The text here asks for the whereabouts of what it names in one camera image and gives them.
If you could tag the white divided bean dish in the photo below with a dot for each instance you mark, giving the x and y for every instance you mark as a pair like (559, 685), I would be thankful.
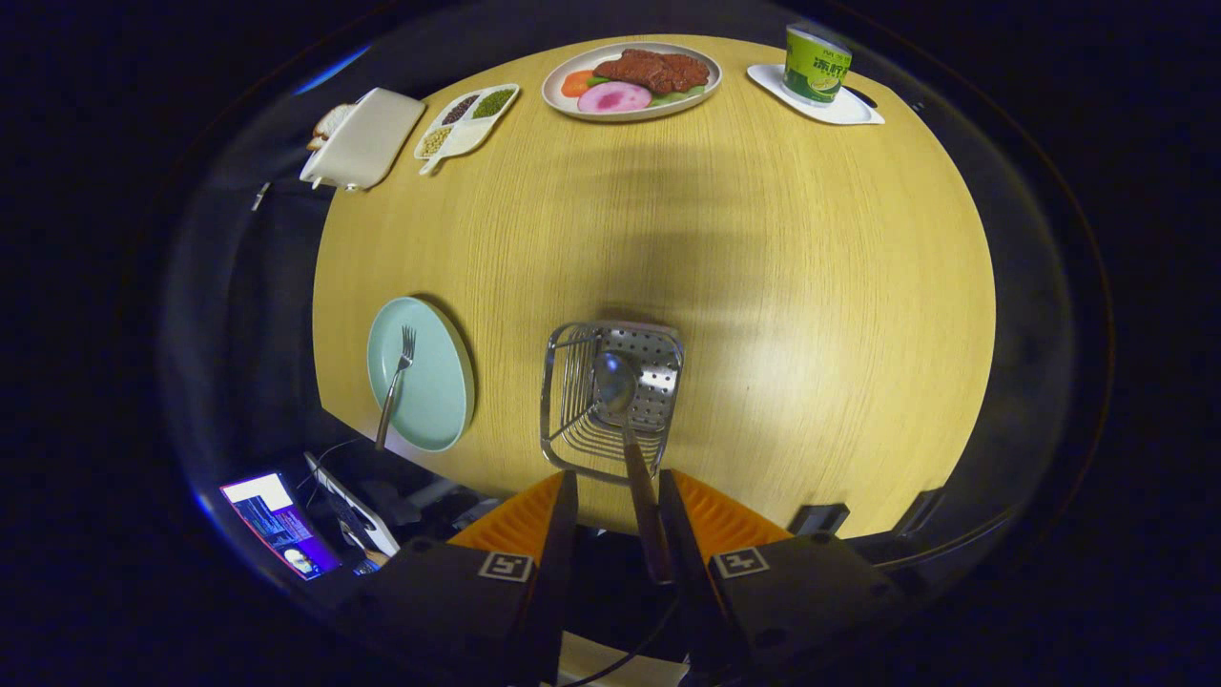
(467, 124)

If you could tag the green lettuce leaf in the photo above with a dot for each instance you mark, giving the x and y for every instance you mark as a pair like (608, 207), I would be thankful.
(679, 95)

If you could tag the green label drink bottle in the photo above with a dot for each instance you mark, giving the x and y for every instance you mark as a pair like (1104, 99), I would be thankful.
(816, 67)

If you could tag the cream cloth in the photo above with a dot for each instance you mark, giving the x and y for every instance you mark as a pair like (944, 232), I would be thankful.
(591, 663)

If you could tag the brown steak piece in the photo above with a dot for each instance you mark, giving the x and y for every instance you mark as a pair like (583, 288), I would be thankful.
(658, 69)

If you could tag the orange carrot slice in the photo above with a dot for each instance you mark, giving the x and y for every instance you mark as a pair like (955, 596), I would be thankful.
(575, 83)

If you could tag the metal cutlery drainer rack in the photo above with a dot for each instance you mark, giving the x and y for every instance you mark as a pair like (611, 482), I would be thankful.
(658, 363)

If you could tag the white toaster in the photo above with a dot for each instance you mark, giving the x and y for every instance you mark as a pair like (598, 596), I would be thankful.
(367, 143)

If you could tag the white round food plate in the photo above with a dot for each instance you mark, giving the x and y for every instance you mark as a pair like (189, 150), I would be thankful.
(563, 103)

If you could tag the toast bread slice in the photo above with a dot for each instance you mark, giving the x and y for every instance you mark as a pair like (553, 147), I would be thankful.
(329, 122)

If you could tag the white flat device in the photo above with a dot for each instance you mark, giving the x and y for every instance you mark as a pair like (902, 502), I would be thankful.
(358, 510)

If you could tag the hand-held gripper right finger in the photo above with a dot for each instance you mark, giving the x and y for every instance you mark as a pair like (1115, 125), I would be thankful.
(692, 572)

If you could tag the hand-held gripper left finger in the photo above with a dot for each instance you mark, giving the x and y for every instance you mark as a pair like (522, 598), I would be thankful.
(548, 582)

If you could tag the pink ham slice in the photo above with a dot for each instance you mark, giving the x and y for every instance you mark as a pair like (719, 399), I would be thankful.
(615, 97)

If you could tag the mint green plate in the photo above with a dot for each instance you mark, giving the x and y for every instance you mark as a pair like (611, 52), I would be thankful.
(434, 382)

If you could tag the silver backdrop clip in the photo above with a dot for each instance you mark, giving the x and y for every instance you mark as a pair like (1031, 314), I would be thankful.
(259, 197)

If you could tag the white square coaster tray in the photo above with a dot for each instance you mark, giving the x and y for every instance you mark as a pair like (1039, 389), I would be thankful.
(849, 113)

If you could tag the laptop screen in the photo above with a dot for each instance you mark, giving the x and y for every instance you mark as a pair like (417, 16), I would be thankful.
(277, 525)

